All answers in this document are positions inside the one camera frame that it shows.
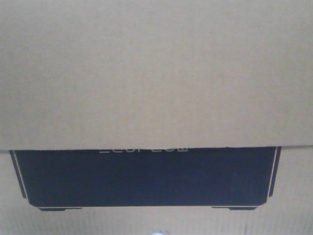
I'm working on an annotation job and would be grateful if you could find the brown cardboard box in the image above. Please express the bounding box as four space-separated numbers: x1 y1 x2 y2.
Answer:
0 0 313 150

